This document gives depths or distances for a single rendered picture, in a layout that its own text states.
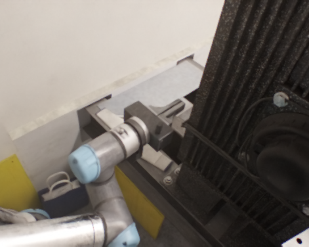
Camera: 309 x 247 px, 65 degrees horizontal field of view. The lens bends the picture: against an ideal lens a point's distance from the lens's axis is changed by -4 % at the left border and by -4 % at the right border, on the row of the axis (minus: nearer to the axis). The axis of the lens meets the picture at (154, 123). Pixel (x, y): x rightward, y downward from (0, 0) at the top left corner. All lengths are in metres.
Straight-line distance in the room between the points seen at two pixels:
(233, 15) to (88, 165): 0.46
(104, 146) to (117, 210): 0.14
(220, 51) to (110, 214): 0.47
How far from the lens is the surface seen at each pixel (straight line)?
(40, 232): 0.50
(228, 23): 0.65
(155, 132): 0.58
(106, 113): 1.45
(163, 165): 1.25
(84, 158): 0.53
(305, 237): 1.06
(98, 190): 0.60
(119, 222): 0.56
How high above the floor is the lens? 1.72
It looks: 48 degrees down
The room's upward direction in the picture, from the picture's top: 9 degrees clockwise
